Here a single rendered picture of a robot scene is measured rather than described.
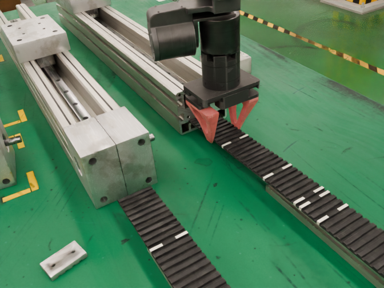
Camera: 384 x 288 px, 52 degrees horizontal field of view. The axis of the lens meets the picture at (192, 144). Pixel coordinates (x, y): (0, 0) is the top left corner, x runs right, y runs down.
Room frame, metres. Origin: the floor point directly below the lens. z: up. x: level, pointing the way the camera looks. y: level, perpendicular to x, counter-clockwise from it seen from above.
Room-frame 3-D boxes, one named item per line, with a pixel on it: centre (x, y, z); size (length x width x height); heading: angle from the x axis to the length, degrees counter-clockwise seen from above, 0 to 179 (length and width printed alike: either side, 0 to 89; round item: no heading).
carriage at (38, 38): (0.88, 0.32, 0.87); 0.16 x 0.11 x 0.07; 27
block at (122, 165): (0.49, 0.11, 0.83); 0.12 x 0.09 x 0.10; 117
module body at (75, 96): (0.88, 0.32, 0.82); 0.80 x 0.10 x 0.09; 27
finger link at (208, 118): (0.54, -0.04, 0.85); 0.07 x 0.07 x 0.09; 27
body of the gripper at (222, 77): (0.54, -0.05, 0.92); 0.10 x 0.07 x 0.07; 117
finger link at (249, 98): (0.55, -0.06, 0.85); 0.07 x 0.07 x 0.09; 27
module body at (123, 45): (0.96, 0.16, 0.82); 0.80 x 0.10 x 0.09; 27
